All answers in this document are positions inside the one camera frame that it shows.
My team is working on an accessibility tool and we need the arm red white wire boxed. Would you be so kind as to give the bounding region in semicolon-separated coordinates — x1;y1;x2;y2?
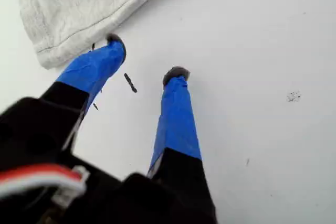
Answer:
0;165;89;206

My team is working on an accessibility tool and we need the grey t-shirt with rust sleeves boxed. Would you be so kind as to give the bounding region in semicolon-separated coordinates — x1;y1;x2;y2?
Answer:
7;0;173;70

